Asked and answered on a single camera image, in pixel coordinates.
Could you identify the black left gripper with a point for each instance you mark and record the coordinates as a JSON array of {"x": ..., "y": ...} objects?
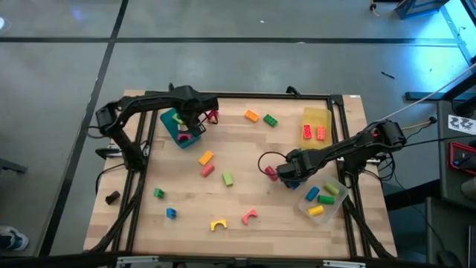
[{"x": 193, "y": 119}]

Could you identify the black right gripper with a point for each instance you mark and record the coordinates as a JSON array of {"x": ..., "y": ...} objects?
[{"x": 297, "y": 165}]

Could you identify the large red toy brick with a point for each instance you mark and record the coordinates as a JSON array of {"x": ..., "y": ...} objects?
[{"x": 213, "y": 116}]

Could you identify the red cylinder block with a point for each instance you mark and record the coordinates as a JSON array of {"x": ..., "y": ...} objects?
[{"x": 270, "y": 173}]

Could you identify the blue cylinder block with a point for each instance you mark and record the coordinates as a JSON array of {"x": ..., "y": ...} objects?
[{"x": 312, "y": 193}]

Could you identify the pink-red toy brick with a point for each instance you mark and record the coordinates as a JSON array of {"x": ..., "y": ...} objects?
[{"x": 307, "y": 132}]

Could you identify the red arch block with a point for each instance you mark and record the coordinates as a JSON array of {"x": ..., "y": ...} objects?
[{"x": 184, "y": 137}]

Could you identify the light green arch block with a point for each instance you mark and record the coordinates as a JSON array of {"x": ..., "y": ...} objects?
[{"x": 177, "y": 119}]

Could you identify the coral toy brick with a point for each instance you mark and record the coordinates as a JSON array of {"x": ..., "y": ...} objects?
[{"x": 321, "y": 133}]

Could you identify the orange toy brick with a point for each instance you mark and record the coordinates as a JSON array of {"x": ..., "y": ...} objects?
[{"x": 252, "y": 116}]

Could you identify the light green cylinder block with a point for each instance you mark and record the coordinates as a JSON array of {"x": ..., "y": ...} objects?
[{"x": 331, "y": 188}]

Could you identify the yellow-orange toy brick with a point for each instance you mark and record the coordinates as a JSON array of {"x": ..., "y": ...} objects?
[{"x": 206, "y": 158}]

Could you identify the dark green cylinder block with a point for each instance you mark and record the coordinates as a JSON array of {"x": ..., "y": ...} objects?
[{"x": 326, "y": 199}]

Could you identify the yellow cylinder block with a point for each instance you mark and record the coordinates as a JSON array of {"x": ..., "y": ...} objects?
[{"x": 315, "y": 210}]

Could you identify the green studded toy brick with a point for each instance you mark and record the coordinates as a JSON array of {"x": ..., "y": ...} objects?
[{"x": 270, "y": 120}]

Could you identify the pink cylinder block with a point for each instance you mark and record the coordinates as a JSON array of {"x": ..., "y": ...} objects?
[{"x": 207, "y": 170}]

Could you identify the green rectangular block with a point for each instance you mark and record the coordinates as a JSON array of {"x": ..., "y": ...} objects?
[{"x": 228, "y": 179}]

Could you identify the pink arch block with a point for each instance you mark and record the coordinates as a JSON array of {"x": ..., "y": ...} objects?
[{"x": 247, "y": 219}]

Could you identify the yellow arch block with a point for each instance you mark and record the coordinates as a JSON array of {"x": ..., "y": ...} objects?
[{"x": 218, "y": 223}]

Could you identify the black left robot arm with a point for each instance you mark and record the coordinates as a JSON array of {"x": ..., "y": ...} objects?
[{"x": 156, "y": 98}]

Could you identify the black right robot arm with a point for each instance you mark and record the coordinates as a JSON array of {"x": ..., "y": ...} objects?
[{"x": 346, "y": 149}]

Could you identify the teal plastic bin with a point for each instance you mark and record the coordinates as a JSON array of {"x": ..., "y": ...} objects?
[{"x": 169, "y": 124}]

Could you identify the translucent yellow plastic bin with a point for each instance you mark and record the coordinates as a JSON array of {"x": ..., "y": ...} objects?
[{"x": 316, "y": 117}]

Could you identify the clear plastic bin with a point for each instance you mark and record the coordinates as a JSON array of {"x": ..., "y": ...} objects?
[{"x": 336, "y": 208}]

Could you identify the small green toy brick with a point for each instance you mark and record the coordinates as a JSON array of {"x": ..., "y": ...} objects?
[{"x": 159, "y": 193}]

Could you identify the small blue toy brick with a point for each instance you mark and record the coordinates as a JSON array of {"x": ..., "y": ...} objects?
[{"x": 171, "y": 213}]

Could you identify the small black floor object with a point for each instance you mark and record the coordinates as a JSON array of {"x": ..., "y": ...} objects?
[{"x": 387, "y": 75}]

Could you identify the small black cylinder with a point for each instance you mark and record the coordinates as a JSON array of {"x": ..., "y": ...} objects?
[{"x": 112, "y": 197}]

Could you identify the black side cabinet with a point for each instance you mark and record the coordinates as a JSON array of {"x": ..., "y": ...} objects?
[{"x": 446, "y": 178}]

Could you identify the red case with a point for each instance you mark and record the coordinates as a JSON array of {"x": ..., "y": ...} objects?
[{"x": 455, "y": 154}]

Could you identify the white printed paper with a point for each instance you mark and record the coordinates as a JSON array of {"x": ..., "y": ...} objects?
[{"x": 461, "y": 124}]

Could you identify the black furniture leg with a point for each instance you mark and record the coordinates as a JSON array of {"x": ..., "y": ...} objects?
[{"x": 13, "y": 166}]

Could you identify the person's shoe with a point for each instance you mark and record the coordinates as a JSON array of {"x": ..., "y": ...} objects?
[{"x": 13, "y": 238}]

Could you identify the black frame clamp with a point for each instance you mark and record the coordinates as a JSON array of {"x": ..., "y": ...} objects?
[
  {"x": 171, "y": 88},
  {"x": 293, "y": 90}
]

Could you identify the black aluminium table frame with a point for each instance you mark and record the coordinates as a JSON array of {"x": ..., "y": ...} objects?
[{"x": 260, "y": 95}]

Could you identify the silver metal bracket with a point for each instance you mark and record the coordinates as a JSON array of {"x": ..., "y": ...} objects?
[
  {"x": 137, "y": 260},
  {"x": 344, "y": 264}
]

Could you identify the blue lit metal frame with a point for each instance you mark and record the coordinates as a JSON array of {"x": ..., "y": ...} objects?
[{"x": 457, "y": 30}]

